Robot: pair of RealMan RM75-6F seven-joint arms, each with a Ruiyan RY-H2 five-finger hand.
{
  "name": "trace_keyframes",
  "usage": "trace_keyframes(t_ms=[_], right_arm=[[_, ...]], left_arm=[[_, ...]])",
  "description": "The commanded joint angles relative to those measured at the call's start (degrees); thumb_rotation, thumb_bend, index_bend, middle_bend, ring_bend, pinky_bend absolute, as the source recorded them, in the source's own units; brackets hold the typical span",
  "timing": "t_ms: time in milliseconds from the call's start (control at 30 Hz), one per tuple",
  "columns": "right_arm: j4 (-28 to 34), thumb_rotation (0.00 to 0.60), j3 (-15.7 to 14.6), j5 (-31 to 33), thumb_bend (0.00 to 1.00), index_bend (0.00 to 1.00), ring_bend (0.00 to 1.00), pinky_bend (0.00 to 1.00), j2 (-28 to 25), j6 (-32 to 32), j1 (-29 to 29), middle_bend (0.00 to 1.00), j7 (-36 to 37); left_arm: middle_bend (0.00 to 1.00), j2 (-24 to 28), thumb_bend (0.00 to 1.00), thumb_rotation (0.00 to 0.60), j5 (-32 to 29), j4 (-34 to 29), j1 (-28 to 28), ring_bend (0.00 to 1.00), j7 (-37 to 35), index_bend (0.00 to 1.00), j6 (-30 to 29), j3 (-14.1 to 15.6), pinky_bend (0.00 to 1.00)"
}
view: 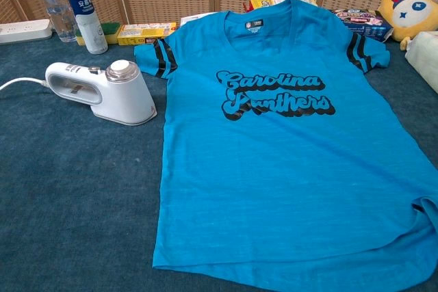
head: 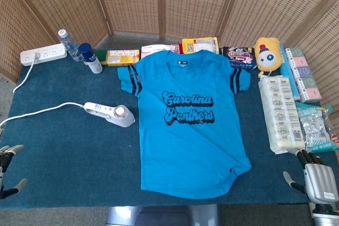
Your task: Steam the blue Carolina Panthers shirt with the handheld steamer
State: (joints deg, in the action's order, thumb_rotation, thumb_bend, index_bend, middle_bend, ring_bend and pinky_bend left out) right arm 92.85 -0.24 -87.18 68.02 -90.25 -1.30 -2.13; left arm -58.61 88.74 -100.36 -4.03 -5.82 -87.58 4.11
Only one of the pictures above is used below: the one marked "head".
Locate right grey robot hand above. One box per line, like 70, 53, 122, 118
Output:
282, 148, 339, 207

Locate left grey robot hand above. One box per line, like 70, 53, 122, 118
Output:
0, 144, 29, 200

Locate white handheld steam iron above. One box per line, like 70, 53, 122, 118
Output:
84, 101, 136, 128

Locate blue Carolina Panthers T-shirt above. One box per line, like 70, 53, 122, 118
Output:
117, 49, 252, 200

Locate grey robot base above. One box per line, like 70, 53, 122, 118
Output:
105, 204, 220, 226

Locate teal white plastic bag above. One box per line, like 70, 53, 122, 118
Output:
295, 101, 339, 154

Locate dark teal carpeted tabletop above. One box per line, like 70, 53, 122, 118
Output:
0, 56, 339, 209

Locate long white cloth pack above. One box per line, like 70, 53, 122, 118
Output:
258, 75, 306, 155

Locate pastel tissue multipack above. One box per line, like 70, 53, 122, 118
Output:
284, 47, 323, 104

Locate white power strip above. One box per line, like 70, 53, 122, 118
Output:
20, 43, 68, 67

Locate light blue long package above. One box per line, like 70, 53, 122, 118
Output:
279, 42, 301, 100

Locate clear plastic water bottle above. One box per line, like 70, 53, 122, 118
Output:
58, 29, 85, 62

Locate white bottle blue cap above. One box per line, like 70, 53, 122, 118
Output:
78, 42, 103, 75

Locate yellow plush toy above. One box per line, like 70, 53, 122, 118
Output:
254, 37, 281, 78

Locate green yellow sponge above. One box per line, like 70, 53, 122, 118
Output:
84, 48, 109, 66

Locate blue snack package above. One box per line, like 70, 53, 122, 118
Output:
221, 46, 257, 70

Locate yellow cardboard box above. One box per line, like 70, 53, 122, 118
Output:
106, 49, 140, 67

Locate white pink soft package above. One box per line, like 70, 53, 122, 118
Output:
140, 43, 177, 61

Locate yellow clear snack bag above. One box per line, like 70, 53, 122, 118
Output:
181, 37, 220, 57

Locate small red package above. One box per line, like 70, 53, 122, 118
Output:
172, 43, 185, 55

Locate wicker folding screen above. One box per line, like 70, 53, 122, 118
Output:
0, 0, 339, 110

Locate white power strip cable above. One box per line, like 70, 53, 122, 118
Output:
13, 52, 41, 94

